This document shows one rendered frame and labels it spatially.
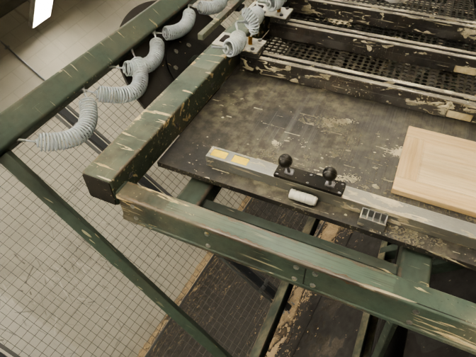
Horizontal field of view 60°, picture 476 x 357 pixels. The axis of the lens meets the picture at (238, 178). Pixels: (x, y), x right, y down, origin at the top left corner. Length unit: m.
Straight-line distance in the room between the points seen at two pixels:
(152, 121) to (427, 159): 0.85
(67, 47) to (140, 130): 5.22
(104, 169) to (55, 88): 0.56
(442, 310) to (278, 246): 0.38
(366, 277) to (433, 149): 0.57
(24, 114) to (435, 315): 1.35
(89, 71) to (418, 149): 1.23
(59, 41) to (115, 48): 4.65
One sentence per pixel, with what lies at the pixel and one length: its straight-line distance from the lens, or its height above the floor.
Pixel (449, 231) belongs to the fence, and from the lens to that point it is 1.18.
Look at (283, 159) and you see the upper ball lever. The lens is 1.07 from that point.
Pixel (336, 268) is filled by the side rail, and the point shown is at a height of 1.29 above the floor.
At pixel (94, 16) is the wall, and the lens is 6.82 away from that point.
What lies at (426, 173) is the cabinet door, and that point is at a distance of 1.34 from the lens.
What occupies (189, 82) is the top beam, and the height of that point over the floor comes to 1.82.
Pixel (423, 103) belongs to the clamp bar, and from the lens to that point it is 1.58.
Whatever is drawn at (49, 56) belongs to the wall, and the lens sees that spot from 6.36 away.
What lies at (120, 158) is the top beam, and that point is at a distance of 1.20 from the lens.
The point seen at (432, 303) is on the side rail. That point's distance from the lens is 1.02.
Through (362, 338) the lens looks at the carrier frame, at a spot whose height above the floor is 0.18.
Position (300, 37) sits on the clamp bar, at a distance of 1.91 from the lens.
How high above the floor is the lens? 1.80
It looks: 13 degrees down
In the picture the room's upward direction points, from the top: 47 degrees counter-clockwise
